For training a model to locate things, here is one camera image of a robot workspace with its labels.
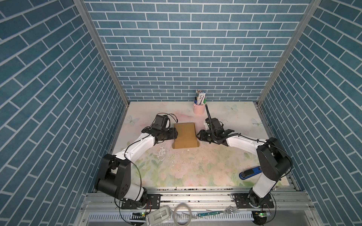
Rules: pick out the brown cardboard paper box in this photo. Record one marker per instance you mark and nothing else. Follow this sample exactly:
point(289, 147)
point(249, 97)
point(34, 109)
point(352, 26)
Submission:
point(186, 137)

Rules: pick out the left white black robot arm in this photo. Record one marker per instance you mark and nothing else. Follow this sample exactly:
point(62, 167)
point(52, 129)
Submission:
point(114, 174)

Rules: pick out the green handled tool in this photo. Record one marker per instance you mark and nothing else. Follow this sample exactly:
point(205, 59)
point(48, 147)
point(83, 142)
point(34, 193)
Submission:
point(204, 214)

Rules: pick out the floral table mat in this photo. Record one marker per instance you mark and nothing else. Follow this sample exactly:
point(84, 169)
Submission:
point(208, 165)

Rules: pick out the blue black stapler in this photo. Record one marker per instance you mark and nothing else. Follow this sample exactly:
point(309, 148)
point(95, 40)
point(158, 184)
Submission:
point(248, 173)

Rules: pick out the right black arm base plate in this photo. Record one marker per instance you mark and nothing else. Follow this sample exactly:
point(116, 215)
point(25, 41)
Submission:
point(246, 200)

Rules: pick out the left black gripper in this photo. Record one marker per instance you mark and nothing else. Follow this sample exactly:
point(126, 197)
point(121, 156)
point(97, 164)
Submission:
point(173, 133)

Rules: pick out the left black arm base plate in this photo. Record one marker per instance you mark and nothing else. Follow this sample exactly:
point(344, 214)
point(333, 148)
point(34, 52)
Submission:
point(147, 201)

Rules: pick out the white plastic device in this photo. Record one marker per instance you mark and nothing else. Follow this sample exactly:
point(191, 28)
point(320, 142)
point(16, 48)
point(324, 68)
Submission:
point(158, 216)

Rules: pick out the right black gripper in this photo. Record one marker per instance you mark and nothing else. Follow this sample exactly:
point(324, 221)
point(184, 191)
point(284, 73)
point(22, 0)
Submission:
point(201, 135)

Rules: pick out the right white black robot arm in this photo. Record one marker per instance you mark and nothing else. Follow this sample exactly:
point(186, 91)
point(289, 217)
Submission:
point(275, 163)

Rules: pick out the pink pen holder cup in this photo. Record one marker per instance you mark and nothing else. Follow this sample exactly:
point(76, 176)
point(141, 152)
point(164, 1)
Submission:
point(198, 109)

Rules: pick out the silver fork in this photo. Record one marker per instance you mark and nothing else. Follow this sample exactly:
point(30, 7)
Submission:
point(229, 210)

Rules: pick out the aluminium frame rail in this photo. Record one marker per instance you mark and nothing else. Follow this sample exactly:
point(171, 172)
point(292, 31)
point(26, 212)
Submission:
point(282, 199)

